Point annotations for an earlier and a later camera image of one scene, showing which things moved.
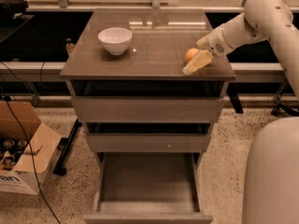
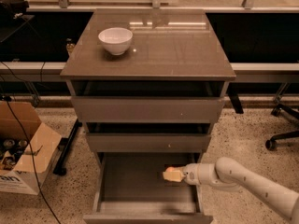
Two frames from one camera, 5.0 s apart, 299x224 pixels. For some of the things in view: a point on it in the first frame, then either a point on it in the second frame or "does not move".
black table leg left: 64,147 does not move
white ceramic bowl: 115,39 does not move
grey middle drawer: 149,137 does not move
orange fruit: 191,53 -> 171,169
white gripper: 215,46 -> 192,174
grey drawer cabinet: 147,119 does not move
